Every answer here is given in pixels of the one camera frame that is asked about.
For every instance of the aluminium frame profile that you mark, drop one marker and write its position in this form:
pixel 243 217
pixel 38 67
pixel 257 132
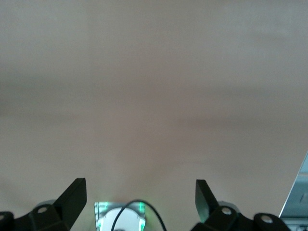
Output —
pixel 297 199

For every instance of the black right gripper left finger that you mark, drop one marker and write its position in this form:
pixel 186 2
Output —
pixel 65 209

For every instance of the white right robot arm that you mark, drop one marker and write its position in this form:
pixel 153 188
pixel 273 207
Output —
pixel 127 220

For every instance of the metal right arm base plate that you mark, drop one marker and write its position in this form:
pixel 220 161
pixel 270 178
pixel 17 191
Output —
pixel 99 209

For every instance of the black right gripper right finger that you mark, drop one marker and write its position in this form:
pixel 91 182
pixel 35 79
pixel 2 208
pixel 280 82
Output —
pixel 216 216

